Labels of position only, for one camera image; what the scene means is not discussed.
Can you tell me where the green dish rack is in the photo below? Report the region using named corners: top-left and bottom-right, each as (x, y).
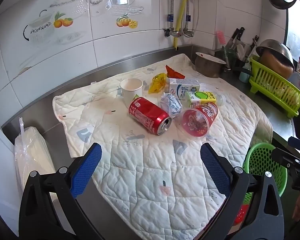
top-left (248, 55), bottom-right (300, 118)

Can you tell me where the red soda can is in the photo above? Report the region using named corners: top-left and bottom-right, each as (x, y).
top-left (129, 96), bottom-right (172, 135)

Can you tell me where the pink bottle brush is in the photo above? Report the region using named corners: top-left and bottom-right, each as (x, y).
top-left (216, 31), bottom-right (232, 69)

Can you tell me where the light blue cup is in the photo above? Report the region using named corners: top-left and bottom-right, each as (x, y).
top-left (239, 69), bottom-right (252, 83)

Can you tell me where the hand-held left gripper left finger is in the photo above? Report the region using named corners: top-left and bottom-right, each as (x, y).
top-left (19, 142), bottom-right (103, 240)

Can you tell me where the yellow plastic wrapper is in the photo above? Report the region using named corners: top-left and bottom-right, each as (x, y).
top-left (148, 72), bottom-right (168, 95)

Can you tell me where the white paper cup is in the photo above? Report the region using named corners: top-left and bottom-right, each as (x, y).
top-left (119, 78), bottom-right (143, 108)

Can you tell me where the steel mixing bowl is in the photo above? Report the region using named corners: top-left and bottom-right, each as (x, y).
top-left (255, 39), bottom-right (295, 68)

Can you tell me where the silver foil wrapper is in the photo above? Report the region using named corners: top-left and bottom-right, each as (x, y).
top-left (160, 93), bottom-right (183, 120)

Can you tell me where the yellow gas pipe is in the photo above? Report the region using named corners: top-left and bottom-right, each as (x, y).
top-left (174, 0), bottom-right (193, 50)

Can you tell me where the green plastic basket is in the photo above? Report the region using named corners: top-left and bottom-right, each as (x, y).
top-left (242, 142), bottom-right (288, 198)

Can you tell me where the green yellow drink carton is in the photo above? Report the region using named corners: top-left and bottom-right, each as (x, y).
top-left (186, 91), bottom-right (217, 108)

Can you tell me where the metal cooking pot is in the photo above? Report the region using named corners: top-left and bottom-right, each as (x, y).
top-left (194, 52), bottom-right (227, 78)

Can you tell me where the white milk carton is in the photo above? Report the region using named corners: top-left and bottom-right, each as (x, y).
top-left (169, 78), bottom-right (201, 100)

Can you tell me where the bagged stack of white plates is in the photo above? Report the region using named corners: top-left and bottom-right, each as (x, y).
top-left (14, 117), bottom-right (57, 193)

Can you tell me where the brown clay pot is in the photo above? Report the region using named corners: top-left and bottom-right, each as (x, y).
top-left (259, 50), bottom-right (294, 79)

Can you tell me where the white quilted blanket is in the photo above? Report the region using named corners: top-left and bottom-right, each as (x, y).
top-left (52, 54), bottom-right (273, 240)

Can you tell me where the orange-red snack wrapper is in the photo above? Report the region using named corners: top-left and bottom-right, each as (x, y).
top-left (165, 65), bottom-right (186, 80)

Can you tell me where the black utensil holder with knives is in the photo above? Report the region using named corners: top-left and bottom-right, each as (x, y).
top-left (226, 27), bottom-right (259, 68)

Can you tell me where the white plate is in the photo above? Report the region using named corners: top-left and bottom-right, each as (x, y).
top-left (291, 71), bottom-right (300, 90)

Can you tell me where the green glass jar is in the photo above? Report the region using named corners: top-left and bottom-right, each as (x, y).
top-left (221, 45), bottom-right (237, 70)

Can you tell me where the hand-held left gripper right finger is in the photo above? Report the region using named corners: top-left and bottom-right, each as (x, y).
top-left (200, 142), bottom-right (285, 240)

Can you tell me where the metal pipe valve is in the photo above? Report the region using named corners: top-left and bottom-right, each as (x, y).
top-left (164, 27), bottom-right (195, 38)

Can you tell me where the red printed plastic cup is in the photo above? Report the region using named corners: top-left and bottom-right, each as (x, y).
top-left (181, 102), bottom-right (219, 138)

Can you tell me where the braided metal hose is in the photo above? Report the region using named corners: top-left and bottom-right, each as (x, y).
top-left (186, 0), bottom-right (191, 29)
top-left (169, 0), bottom-right (175, 29)

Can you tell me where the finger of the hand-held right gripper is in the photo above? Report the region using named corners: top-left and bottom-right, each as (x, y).
top-left (287, 136), bottom-right (300, 153)
top-left (271, 147), bottom-right (300, 172)

